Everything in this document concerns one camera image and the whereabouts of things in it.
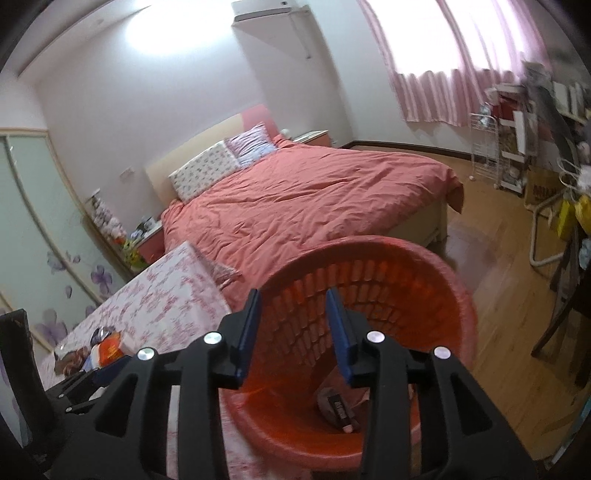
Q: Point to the bed with coral duvet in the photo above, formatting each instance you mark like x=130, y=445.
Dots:
x=298, y=197

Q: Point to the orange plastic laundry basket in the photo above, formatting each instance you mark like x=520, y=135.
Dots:
x=404, y=290

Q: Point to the stuffed toys hanging column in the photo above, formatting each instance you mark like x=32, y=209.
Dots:
x=115, y=234

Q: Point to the brown knitted scrunchie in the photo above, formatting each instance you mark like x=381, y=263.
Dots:
x=71, y=363

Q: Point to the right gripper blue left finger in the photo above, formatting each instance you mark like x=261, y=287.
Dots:
x=249, y=319

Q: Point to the pink left nightstand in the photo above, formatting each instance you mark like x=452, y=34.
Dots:
x=150, y=246

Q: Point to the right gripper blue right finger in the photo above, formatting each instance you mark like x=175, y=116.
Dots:
x=339, y=332

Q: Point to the trash inside basket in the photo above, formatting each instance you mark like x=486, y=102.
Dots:
x=345, y=410

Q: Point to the white floral pillow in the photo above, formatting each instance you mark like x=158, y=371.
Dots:
x=202, y=171

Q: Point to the pink nightstand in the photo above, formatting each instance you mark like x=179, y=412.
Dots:
x=315, y=138
x=150, y=246

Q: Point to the striped pink pillow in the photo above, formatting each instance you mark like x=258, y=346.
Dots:
x=251, y=145

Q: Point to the cluttered desk shelf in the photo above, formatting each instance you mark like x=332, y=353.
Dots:
x=536, y=133

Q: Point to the pink window curtain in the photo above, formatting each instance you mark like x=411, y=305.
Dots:
x=443, y=56

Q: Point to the white air conditioner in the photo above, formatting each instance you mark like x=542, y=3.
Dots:
x=276, y=23

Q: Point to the floral sliding wardrobe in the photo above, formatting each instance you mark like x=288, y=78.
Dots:
x=55, y=265

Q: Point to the pink right nightstand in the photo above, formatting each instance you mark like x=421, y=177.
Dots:
x=315, y=138

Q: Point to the pink floral tablecloth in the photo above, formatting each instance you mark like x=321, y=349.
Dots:
x=166, y=307

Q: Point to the white wire rack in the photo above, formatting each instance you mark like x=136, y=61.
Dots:
x=485, y=155

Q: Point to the orange white snack bag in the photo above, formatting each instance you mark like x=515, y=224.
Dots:
x=111, y=349

